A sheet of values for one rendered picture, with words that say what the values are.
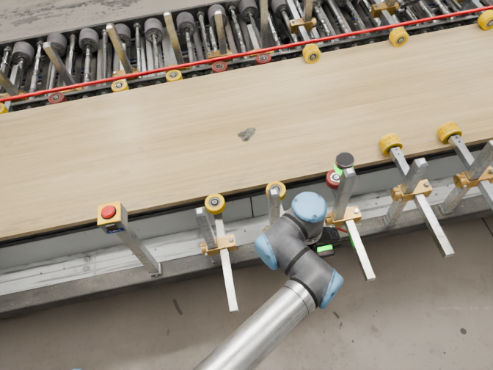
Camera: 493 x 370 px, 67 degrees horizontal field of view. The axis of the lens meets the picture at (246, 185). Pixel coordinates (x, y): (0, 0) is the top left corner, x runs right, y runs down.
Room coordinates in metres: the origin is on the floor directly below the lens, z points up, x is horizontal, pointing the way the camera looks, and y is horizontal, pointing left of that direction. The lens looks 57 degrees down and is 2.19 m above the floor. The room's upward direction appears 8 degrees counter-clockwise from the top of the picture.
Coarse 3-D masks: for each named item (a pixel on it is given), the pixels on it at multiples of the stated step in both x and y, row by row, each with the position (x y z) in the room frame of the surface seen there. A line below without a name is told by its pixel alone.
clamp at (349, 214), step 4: (348, 208) 0.66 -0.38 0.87; (352, 208) 0.66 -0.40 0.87; (348, 212) 0.65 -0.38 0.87; (352, 212) 0.65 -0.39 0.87; (328, 216) 0.65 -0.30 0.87; (332, 216) 0.64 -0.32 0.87; (344, 216) 0.64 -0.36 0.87; (348, 216) 0.63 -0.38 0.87; (352, 216) 0.63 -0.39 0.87; (356, 216) 0.63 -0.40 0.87; (360, 216) 0.63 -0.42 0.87; (328, 220) 0.63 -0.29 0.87; (332, 220) 0.62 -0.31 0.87; (336, 220) 0.62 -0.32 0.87; (340, 220) 0.62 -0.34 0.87; (344, 220) 0.62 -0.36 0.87; (356, 220) 0.62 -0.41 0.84; (328, 224) 0.62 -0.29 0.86; (336, 224) 0.62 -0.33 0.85; (340, 224) 0.62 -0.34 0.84; (344, 224) 0.62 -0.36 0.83
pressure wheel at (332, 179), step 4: (328, 172) 0.82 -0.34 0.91; (332, 172) 0.82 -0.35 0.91; (336, 172) 0.82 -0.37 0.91; (328, 176) 0.80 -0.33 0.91; (332, 176) 0.80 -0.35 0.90; (336, 176) 0.79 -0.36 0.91; (328, 180) 0.79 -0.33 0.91; (332, 180) 0.78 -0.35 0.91; (336, 180) 0.78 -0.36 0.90; (328, 184) 0.78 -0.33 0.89; (332, 184) 0.76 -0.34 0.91; (336, 184) 0.76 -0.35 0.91; (332, 188) 0.76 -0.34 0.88; (336, 188) 0.76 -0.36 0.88
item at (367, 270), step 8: (336, 192) 0.75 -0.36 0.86; (352, 224) 0.60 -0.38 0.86; (352, 232) 0.57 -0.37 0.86; (352, 240) 0.54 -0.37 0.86; (360, 240) 0.53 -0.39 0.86; (360, 248) 0.50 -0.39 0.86; (360, 256) 0.47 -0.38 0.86; (360, 264) 0.45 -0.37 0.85; (368, 264) 0.44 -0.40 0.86; (368, 272) 0.41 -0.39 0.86; (368, 280) 0.38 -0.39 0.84
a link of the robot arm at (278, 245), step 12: (288, 216) 0.44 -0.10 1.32; (276, 228) 0.41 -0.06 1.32; (288, 228) 0.40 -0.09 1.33; (300, 228) 0.40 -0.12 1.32; (264, 240) 0.38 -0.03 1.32; (276, 240) 0.38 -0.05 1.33; (288, 240) 0.37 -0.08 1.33; (300, 240) 0.38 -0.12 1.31; (264, 252) 0.35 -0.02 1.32; (276, 252) 0.35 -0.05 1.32; (288, 252) 0.34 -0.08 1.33; (276, 264) 0.32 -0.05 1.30; (288, 264) 0.31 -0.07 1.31
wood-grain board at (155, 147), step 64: (320, 64) 1.47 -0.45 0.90; (384, 64) 1.41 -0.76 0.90; (448, 64) 1.34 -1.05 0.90; (0, 128) 1.34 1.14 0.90; (64, 128) 1.28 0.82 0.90; (128, 128) 1.22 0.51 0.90; (192, 128) 1.16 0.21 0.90; (256, 128) 1.11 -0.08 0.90; (320, 128) 1.06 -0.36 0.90; (384, 128) 1.01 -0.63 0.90; (0, 192) 0.96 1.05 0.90; (64, 192) 0.91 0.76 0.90; (128, 192) 0.87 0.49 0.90; (192, 192) 0.82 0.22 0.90
